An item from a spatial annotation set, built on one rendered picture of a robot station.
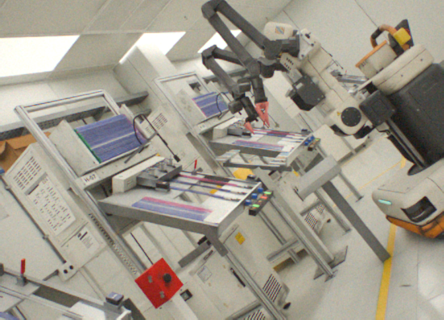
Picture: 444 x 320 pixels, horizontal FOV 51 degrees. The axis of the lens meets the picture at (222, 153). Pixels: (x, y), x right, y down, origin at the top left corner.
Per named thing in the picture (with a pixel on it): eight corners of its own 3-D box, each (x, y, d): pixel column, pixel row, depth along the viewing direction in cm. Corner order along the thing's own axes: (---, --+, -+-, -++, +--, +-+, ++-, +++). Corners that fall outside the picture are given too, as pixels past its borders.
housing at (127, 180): (166, 177, 313) (166, 157, 309) (124, 202, 269) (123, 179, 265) (155, 175, 316) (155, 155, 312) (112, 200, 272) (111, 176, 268)
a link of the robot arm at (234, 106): (240, 85, 259) (240, 96, 266) (222, 93, 256) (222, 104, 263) (251, 98, 252) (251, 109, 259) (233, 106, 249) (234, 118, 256)
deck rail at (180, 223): (219, 236, 229) (219, 225, 228) (217, 237, 228) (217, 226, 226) (100, 209, 255) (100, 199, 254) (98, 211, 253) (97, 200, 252)
